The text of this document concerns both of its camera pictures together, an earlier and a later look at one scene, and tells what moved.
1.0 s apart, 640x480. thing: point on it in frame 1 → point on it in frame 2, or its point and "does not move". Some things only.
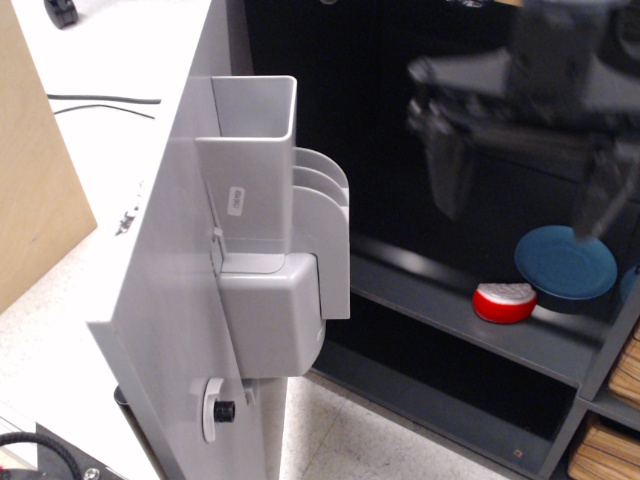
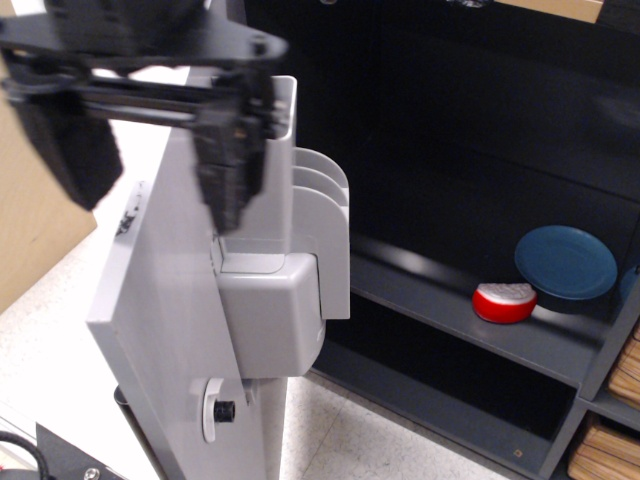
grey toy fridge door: x=235 y=254 does not move
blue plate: x=566 y=266 does not move
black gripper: x=587 y=111 → x=179 y=59
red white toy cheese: x=504 y=302 does not move
